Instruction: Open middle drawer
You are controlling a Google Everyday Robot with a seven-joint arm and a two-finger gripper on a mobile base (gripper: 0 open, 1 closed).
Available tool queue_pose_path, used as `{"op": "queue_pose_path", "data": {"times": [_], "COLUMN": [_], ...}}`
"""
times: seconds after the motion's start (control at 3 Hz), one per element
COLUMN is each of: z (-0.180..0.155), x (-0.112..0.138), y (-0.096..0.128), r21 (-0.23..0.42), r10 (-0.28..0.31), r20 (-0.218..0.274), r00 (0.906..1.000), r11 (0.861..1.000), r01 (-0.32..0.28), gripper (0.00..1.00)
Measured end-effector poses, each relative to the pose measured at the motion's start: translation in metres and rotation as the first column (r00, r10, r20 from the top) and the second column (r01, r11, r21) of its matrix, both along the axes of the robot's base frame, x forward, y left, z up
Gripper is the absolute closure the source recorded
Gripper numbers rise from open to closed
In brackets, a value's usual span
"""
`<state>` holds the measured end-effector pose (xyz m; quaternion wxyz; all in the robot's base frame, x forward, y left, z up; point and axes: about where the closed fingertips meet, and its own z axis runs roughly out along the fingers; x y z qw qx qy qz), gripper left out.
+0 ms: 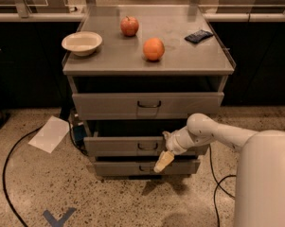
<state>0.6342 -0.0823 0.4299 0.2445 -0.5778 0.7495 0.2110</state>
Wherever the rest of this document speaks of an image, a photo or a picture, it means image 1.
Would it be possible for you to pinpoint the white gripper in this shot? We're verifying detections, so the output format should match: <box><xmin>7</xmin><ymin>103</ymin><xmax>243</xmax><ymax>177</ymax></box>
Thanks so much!
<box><xmin>153</xmin><ymin>127</ymin><xmax>198</xmax><ymax>173</ymax></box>

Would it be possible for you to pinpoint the grey drawer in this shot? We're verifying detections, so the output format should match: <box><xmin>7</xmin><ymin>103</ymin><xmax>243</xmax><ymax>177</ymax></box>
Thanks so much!
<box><xmin>82</xmin><ymin>120</ymin><xmax>210</xmax><ymax>158</ymax></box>
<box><xmin>73</xmin><ymin>93</ymin><xmax>223</xmax><ymax>120</ymax></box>
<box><xmin>94</xmin><ymin>159</ymin><xmax>200</xmax><ymax>176</ymax></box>

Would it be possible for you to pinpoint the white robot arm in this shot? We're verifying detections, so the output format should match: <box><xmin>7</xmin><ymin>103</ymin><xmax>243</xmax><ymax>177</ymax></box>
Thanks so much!
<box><xmin>154</xmin><ymin>113</ymin><xmax>285</xmax><ymax>227</ymax></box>

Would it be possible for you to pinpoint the grey bottom drawer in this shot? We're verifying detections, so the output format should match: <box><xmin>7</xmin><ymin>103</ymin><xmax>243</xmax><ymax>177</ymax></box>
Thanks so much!
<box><xmin>94</xmin><ymin>159</ymin><xmax>200</xmax><ymax>176</ymax></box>

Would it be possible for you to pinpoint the grey top drawer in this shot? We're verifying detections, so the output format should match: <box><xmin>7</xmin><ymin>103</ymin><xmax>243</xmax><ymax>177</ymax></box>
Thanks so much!
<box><xmin>73</xmin><ymin>93</ymin><xmax>223</xmax><ymax>120</ymax></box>

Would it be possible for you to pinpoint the grey metal drawer cabinet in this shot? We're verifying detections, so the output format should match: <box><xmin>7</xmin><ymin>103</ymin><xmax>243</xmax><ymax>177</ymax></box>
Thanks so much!
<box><xmin>63</xmin><ymin>5</ymin><xmax>234</xmax><ymax>164</ymax></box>

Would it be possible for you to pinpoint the blue power box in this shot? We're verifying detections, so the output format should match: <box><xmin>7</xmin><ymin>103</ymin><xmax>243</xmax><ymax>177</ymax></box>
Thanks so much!
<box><xmin>72</xmin><ymin>125</ymin><xmax>86</xmax><ymax>145</ymax></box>

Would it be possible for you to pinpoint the orange fruit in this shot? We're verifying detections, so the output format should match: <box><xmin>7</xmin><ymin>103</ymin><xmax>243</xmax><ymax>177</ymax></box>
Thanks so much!
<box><xmin>143</xmin><ymin>38</ymin><xmax>165</xmax><ymax>61</ymax></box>

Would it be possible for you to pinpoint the dark blue cloth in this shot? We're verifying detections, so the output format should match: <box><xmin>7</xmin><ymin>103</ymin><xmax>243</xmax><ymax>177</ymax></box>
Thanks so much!
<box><xmin>185</xmin><ymin>29</ymin><xmax>213</xmax><ymax>44</ymax></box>

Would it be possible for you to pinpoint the white paper sheet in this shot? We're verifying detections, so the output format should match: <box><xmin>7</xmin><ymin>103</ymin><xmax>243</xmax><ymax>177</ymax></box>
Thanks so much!
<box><xmin>28</xmin><ymin>116</ymin><xmax>69</xmax><ymax>153</ymax></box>

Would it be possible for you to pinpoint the blue tape floor mark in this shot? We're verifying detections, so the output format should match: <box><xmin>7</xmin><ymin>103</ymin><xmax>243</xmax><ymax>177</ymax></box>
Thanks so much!
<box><xmin>42</xmin><ymin>207</ymin><xmax>78</xmax><ymax>227</ymax></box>

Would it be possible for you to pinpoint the red apple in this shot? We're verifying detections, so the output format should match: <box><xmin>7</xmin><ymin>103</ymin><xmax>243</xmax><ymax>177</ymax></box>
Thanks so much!
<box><xmin>120</xmin><ymin>16</ymin><xmax>139</xmax><ymax>37</ymax></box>

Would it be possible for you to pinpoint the white bowl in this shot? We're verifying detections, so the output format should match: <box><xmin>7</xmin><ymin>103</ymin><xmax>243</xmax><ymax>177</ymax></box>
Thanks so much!
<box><xmin>62</xmin><ymin>31</ymin><xmax>102</xmax><ymax>56</ymax></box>

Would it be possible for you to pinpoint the black cable right floor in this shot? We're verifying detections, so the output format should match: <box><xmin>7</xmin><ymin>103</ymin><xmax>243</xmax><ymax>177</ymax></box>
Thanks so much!
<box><xmin>207</xmin><ymin>145</ymin><xmax>238</xmax><ymax>227</ymax></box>

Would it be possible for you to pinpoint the black cable floor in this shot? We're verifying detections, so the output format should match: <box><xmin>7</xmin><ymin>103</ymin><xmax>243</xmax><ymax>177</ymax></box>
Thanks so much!
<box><xmin>2</xmin><ymin>124</ymin><xmax>45</xmax><ymax>227</ymax></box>
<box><xmin>207</xmin><ymin>145</ymin><xmax>238</xmax><ymax>227</ymax></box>

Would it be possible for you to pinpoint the black cable left floor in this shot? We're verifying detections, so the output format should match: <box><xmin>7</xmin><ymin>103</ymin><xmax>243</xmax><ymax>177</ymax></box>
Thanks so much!
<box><xmin>2</xmin><ymin>124</ymin><xmax>45</xmax><ymax>227</ymax></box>

